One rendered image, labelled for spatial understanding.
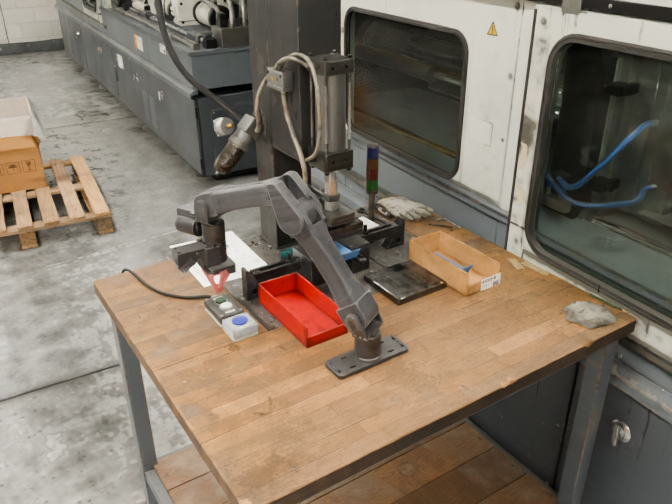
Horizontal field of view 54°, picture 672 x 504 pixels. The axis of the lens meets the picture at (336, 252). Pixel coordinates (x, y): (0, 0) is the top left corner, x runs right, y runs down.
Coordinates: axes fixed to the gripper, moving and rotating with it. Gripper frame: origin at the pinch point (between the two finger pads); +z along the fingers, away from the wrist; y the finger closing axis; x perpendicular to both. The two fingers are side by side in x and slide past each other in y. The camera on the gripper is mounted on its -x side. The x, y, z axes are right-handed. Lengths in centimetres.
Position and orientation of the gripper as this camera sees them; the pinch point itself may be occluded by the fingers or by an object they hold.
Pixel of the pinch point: (218, 289)
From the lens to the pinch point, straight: 175.0
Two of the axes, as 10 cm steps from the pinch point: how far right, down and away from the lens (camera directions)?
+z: -0.1, 8.8, 4.8
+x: 8.4, -2.5, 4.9
